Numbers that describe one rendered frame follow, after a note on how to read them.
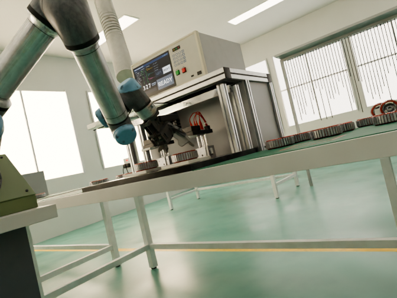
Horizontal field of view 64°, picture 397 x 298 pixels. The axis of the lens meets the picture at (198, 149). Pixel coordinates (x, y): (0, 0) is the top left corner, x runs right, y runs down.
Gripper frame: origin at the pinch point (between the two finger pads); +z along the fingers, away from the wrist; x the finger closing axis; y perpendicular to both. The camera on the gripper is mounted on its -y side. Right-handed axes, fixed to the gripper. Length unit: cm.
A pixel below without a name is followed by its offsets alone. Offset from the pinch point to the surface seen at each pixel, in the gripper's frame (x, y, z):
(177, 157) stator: 1.0, 5.6, -0.1
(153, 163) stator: -18.4, 1.3, 2.9
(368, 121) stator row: 60, -43, 39
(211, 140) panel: -2.0, -21.9, 14.1
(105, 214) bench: -160, -34, 69
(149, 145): -23.1, -7.7, -1.2
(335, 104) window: -88, -541, 346
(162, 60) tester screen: -10.6, -36.7, -27.0
